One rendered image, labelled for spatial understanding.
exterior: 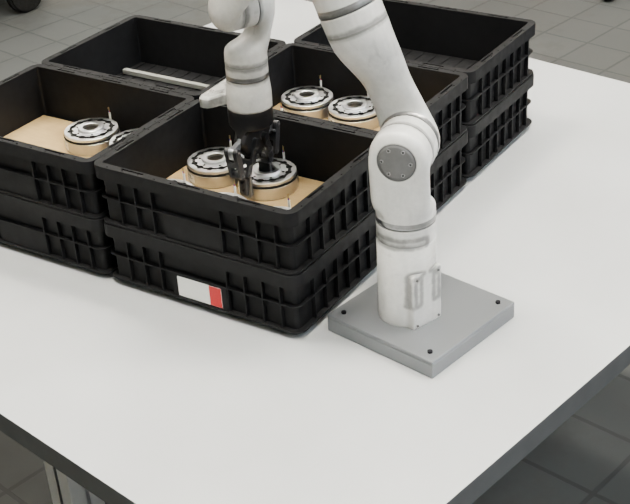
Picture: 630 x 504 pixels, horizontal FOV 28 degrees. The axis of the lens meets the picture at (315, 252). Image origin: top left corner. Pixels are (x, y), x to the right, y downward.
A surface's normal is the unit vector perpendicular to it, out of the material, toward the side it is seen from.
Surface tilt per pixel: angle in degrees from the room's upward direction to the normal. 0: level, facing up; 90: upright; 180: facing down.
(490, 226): 0
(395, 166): 92
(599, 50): 0
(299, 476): 0
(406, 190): 92
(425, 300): 90
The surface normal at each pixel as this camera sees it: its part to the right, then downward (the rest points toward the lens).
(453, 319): -0.05, -0.86
